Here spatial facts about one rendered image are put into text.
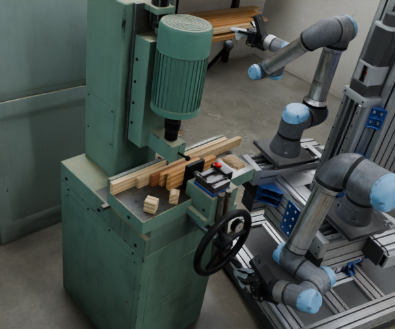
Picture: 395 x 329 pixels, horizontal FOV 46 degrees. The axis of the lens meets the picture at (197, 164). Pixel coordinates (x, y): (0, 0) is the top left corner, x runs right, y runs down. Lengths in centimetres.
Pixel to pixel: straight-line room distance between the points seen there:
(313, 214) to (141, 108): 70
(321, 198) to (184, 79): 58
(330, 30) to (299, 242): 91
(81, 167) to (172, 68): 69
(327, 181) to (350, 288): 119
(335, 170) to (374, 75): 58
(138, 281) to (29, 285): 89
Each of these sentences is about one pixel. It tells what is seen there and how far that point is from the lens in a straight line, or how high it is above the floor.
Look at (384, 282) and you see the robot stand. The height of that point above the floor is 21.
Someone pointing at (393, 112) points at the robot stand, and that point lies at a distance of 201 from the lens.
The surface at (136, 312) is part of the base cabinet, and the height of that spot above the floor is 40.
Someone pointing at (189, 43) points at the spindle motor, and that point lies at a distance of 146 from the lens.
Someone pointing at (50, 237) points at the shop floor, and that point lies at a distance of 282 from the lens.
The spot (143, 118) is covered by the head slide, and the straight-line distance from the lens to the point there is 169.
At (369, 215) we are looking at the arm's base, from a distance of 198.
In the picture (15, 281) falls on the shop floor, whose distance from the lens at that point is 262.
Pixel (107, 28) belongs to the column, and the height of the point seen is 141.
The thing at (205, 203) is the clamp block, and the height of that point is 93.
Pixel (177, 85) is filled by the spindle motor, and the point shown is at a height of 133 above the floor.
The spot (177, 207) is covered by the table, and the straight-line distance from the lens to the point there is 167.
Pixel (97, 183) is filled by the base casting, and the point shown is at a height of 80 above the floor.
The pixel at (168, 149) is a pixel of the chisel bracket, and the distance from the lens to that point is 168.
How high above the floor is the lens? 197
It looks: 34 degrees down
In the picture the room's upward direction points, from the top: 11 degrees clockwise
